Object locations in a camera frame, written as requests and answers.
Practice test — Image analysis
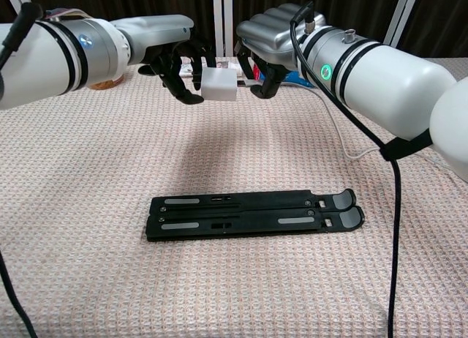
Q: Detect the beige woven tablecloth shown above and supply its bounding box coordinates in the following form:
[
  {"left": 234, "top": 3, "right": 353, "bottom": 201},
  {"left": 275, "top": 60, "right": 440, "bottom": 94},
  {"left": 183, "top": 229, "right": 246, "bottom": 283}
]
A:
[{"left": 0, "top": 56, "right": 468, "bottom": 338}]

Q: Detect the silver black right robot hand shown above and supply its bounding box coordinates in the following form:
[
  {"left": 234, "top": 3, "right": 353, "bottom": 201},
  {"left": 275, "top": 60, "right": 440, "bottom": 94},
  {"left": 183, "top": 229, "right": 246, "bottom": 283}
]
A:
[{"left": 235, "top": 3, "right": 326, "bottom": 99}]

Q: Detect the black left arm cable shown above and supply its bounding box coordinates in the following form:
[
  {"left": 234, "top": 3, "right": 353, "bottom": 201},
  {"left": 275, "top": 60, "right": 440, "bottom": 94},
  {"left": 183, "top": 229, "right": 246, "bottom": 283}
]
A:
[{"left": 0, "top": 1, "right": 45, "bottom": 338}]

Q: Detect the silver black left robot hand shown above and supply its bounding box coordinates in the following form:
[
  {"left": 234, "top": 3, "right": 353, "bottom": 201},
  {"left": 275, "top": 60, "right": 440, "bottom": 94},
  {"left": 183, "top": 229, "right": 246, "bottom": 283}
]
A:
[{"left": 111, "top": 14, "right": 217, "bottom": 105}]

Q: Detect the white toothpaste tube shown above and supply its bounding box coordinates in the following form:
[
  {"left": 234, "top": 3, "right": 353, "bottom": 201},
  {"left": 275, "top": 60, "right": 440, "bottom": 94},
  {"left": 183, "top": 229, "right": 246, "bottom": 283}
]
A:
[{"left": 178, "top": 58, "right": 244, "bottom": 78}]

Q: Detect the black folded laptop stand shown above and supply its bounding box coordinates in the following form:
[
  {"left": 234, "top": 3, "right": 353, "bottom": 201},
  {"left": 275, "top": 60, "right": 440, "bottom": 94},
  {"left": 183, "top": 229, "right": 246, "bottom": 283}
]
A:
[{"left": 145, "top": 188, "right": 366, "bottom": 244}]

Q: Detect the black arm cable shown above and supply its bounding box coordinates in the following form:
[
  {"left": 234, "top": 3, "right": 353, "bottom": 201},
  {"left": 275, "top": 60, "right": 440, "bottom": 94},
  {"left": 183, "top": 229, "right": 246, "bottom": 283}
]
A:
[
  {"left": 0, "top": 1, "right": 45, "bottom": 338},
  {"left": 290, "top": 1, "right": 403, "bottom": 338}
]

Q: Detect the blue snack bag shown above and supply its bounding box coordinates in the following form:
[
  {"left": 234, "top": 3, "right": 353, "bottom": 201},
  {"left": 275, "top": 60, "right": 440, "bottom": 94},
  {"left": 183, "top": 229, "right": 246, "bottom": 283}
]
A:
[{"left": 254, "top": 65, "right": 315, "bottom": 89}]

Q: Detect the clear jar with orange contents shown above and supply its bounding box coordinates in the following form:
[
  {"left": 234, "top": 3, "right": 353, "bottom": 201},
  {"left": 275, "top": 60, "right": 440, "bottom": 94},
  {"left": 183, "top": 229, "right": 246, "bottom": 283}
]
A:
[{"left": 87, "top": 72, "right": 125, "bottom": 90}]

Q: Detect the white charging cable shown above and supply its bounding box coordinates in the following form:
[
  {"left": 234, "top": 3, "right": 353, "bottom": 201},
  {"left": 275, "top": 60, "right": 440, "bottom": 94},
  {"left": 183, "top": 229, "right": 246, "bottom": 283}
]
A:
[{"left": 236, "top": 78, "right": 385, "bottom": 159}]

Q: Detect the white power adapter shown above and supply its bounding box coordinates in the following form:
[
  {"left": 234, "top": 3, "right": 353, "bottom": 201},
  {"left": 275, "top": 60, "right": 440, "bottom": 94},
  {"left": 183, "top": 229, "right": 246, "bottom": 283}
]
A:
[{"left": 200, "top": 67, "right": 238, "bottom": 102}]

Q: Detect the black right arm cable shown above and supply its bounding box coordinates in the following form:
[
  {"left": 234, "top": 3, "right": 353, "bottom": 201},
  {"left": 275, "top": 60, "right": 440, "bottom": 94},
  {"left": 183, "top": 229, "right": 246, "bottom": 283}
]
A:
[{"left": 290, "top": 1, "right": 403, "bottom": 338}]

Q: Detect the dark pleated curtain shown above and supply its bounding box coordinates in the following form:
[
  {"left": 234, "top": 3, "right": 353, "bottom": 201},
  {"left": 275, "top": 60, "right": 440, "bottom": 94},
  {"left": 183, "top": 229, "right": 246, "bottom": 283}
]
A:
[{"left": 0, "top": 0, "right": 468, "bottom": 61}]

